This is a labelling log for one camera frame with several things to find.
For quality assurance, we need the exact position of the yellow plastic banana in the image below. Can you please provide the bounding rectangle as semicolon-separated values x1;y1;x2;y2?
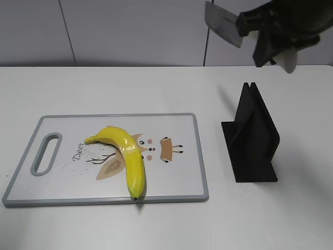
84;126;146;200

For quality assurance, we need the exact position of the white handled cleaver knife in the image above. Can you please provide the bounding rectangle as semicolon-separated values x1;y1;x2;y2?
204;2;296;73

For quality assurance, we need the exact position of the grey rimmed white cutting board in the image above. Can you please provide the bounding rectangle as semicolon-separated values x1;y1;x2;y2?
3;113;209;207

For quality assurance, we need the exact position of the black knife stand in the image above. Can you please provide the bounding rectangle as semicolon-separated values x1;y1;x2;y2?
221;82;280;183

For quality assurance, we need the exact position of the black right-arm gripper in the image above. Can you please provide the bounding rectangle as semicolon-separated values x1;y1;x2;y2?
236;1;332;67

